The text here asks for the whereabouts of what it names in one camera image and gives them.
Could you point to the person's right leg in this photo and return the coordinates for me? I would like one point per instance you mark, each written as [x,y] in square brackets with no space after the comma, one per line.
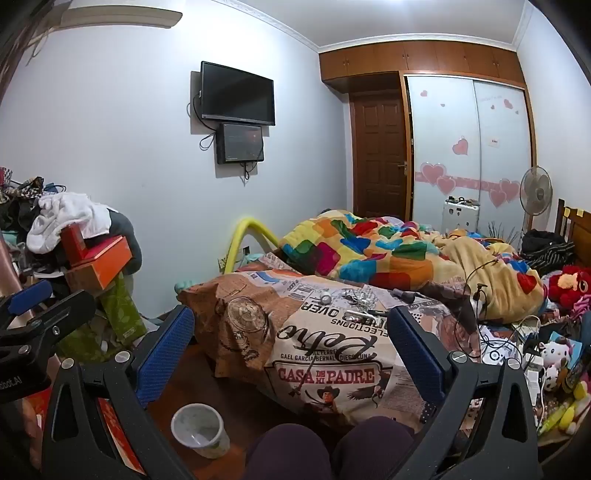
[374,445]

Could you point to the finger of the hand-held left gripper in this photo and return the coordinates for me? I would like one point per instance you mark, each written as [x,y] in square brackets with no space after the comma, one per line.
[74,309]
[30,294]

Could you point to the white plastic cup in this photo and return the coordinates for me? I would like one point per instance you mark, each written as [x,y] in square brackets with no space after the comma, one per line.
[198,427]

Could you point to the white plastic cabinet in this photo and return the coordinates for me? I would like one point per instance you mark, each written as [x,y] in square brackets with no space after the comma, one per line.
[459,217]

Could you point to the brown wooden door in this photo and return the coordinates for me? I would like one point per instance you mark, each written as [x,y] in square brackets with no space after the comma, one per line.
[378,152]

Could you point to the white sliding wardrobe door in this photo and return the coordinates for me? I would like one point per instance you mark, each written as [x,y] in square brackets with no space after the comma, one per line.
[505,138]
[438,124]

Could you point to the white cat plush toy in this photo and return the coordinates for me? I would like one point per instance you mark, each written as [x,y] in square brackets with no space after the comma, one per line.
[554,369]

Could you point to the teal cloth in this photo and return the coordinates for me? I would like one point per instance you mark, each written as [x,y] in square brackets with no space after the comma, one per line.
[182,287]

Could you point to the red plush toy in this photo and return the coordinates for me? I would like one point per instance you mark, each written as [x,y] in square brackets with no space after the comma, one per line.
[570,284]

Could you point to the person's leg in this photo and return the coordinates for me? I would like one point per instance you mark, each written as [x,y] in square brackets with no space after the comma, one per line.
[286,454]
[374,445]

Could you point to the red box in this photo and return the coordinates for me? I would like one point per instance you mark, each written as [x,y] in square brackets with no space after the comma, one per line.
[71,242]

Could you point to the wooden overhead cabinets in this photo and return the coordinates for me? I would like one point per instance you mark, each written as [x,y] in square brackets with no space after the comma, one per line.
[415,57]

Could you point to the white cloth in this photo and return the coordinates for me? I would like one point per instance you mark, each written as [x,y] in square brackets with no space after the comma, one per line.
[69,212]

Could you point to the colourful patchwork blanket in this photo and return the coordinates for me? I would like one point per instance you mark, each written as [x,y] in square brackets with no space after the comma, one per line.
[369,249]

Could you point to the silver foil wrapper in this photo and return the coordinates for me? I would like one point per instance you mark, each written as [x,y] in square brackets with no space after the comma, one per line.
[358,315]

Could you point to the small black wall monitor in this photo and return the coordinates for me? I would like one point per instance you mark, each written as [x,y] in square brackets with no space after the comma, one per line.
[240,143]

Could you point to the wooden headboard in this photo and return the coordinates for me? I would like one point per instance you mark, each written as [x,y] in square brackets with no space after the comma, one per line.
[570,217]

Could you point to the black striped bag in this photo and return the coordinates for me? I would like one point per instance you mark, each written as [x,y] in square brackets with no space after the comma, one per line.
[549,254]

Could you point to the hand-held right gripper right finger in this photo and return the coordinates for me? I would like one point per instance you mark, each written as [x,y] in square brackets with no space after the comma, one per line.
[415,355]

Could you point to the pink heart stickers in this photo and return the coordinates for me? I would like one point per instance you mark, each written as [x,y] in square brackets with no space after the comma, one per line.
[460,146]

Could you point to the printed bed sheet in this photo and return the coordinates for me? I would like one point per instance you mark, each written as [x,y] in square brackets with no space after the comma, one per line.
[323,341]

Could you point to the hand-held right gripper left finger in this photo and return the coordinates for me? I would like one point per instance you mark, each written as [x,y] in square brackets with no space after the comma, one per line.
[166,353]

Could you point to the red paper bag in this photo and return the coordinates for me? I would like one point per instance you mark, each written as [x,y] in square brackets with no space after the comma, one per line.
[115,429]

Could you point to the person's left leg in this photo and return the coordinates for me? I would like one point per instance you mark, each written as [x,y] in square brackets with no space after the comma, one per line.
[286,454]

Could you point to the yellow foam tube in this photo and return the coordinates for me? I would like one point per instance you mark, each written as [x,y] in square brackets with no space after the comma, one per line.
[244,226]

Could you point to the standing electric fan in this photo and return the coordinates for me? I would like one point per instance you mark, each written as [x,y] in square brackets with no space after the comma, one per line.
[535,189]

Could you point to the green patterned bag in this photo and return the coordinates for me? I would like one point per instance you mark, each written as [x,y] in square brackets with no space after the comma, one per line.
[122,309]

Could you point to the orange box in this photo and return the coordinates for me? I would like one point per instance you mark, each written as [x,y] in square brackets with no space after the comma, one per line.
[99,265]

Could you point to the grey cushion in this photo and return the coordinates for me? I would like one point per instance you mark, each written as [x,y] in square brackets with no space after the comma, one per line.
[127,235]

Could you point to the pile of clothes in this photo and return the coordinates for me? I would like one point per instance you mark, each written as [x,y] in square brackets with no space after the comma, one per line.
[23,194]

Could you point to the black wall television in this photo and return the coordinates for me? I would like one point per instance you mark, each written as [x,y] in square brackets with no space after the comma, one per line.
[238,92]

